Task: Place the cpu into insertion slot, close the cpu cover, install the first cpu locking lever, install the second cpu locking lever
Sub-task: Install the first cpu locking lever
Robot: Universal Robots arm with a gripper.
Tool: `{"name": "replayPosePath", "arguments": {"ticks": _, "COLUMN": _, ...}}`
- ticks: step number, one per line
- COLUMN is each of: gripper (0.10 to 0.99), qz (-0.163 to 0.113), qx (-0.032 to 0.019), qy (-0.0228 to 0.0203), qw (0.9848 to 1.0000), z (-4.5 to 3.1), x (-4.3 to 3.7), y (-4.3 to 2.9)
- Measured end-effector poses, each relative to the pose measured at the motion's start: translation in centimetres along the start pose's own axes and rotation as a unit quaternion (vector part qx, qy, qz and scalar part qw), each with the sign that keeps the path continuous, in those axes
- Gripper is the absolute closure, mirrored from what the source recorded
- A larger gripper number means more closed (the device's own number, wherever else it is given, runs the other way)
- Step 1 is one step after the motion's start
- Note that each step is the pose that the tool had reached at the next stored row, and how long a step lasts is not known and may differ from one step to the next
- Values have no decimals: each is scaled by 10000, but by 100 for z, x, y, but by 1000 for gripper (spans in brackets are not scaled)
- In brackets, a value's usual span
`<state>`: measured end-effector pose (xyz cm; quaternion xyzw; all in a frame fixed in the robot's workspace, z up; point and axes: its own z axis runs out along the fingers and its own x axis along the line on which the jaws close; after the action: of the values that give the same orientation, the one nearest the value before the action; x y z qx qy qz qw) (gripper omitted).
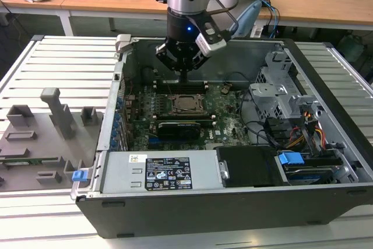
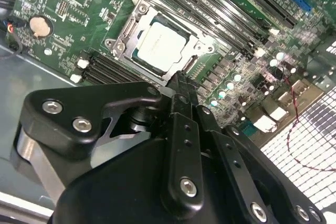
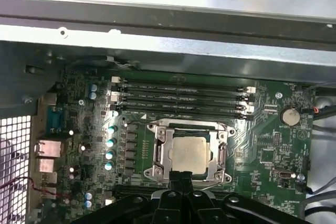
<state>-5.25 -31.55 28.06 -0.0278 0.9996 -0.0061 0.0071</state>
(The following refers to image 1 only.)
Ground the silver metal drive cage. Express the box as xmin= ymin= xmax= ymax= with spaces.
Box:
xmin=249 ymin=50 xmax=323 ymax=121

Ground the metal wire locking lever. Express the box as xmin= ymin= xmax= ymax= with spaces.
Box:
xmin=163 ymin=77 xmax=173 ymax=99

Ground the black plastic bay cover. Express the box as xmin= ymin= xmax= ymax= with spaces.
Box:
xmin=216 ymin=146 xmax=282 ymax=188

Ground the blue case latch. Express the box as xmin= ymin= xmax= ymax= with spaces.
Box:
xmin=72 ymin=169 xmax=89 ymax=183

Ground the green motherboard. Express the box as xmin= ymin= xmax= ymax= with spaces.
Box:
xmin=125 ymin=81 xmax=252 ymax=151

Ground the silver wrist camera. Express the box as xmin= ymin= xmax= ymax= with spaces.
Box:
xmin=194 ymin=29 xmax=227 ymax=57

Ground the CPU socket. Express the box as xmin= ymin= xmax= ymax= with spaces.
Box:
xmin=168 ymin=93 xmax=207 ymax=117

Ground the white power strip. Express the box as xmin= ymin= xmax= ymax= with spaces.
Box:
xmin=251 ymin=24 xmax=265 ymax=38

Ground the metal socket cover frame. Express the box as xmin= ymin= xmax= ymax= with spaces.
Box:
xmin=171 ymin=95 xmax=205 ymax=115

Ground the grey parts rack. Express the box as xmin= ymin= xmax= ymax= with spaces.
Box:
xmin=0 ymin=87 xmax=105 ymax=194

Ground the blue cable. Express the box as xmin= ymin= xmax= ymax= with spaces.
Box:
xmin=261 ymin=0 xmax=282 ymax=38

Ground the black RAM slot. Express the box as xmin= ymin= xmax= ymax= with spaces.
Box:
xmin=153 ymin=87 xmax=208 ymax=91
xmin=153 ymin=82 xmax=208 ymax=86
xmin=153 ymin=89 xmax=208 ymax=94
xmin=153 ymin=84 xmax=208 ymax=89

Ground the grey case handle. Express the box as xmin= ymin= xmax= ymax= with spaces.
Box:
xmin=115 ymin=34 xmax=134 ymax=55

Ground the hard disk in blue carrier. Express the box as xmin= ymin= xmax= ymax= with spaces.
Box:
xmin=276 ymin=150 xmax=343 ymax=185

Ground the black graphics card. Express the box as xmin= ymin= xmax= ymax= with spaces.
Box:
xmin=156 ymin=120 xmax=202 ymax=141

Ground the grey power supply unit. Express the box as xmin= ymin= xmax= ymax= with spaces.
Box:
xmin=100 ymin=150 xmax=219 ymax=194

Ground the thick black cable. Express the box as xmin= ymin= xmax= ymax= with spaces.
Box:
xmin=223 ymin=72 xmax=249 ymax=86

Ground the wooden desk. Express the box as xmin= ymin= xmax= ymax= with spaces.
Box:
xmin=0 ymin=0 xmax=373 ymax=37

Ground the silver-topped CPU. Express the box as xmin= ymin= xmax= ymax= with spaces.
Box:
xmin=176 ymin=97 xmax=199 ymax=113

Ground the black cable bundle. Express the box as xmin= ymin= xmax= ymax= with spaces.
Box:
xmin=240 ymin=90 xmax=294 ymax=148

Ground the pale blue teach pendant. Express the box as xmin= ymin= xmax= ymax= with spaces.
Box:
xmin=231 ymin=0 xmax=263 ymax=40

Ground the green RAM stick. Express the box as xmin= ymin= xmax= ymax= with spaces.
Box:
xmin=0 ymin=157 xmax=59 ymax=164

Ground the orange yellow wire bundle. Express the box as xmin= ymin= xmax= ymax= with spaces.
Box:
xmin=291 ymin=108 xmax=325 ymax=148

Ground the open PC case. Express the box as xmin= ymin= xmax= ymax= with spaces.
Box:
xmin=71 ymin=34 xmax=373 ymax=240

